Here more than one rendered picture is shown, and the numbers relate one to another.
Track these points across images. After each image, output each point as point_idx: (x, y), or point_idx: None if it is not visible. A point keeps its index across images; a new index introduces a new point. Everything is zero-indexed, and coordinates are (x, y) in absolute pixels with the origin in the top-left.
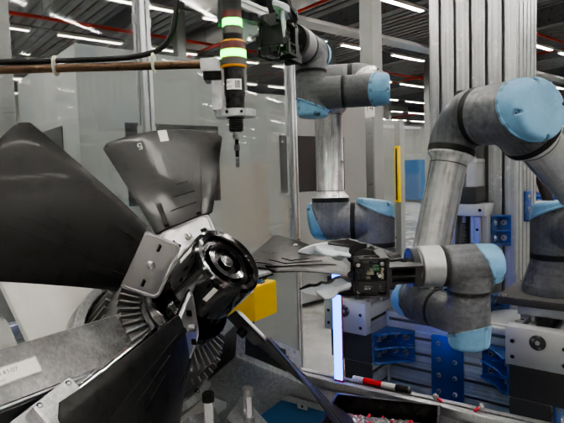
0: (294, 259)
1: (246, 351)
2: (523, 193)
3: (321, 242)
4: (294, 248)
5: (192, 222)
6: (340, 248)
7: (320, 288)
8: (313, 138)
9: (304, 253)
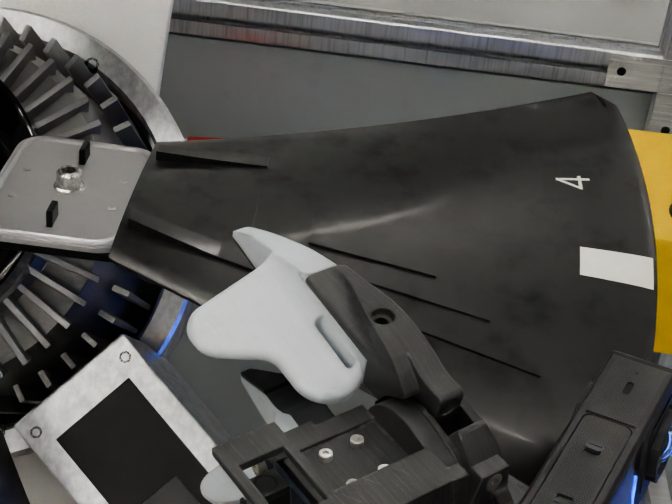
0: (332, 248)
1: (67, 433)
2: None
3: (309, 254)
4: (517, 198)
5: None
6: (337, 335)
7: (285, 425)
8: None
9: (245, 252)
